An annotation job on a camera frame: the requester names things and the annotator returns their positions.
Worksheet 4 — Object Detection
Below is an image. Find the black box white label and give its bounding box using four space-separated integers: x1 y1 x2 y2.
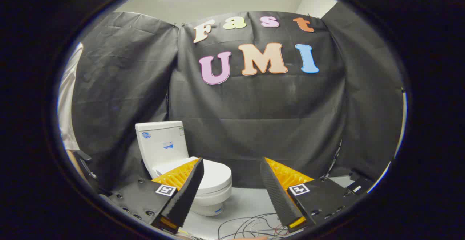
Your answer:
346 176 373 196

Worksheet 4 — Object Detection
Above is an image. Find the black chair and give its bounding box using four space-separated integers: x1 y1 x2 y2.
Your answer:
74 150 100 194

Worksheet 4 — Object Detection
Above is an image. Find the tangle of floor cables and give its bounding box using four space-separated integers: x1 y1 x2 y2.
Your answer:
217 213 291 240

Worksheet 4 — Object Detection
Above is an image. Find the white ceramic toilet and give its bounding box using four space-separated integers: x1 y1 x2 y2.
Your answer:
135 121 233 217

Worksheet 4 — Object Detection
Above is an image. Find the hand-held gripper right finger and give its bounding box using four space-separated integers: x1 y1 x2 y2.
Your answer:
260 156 360 233

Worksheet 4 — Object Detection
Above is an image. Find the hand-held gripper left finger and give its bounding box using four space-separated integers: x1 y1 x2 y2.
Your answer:
99 157 205 234

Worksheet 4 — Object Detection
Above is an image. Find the black backdrop cloth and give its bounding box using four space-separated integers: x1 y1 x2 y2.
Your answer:
72 11 404 190

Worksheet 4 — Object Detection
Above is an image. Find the white toilet lid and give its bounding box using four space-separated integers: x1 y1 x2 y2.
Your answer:
154 156 233 194

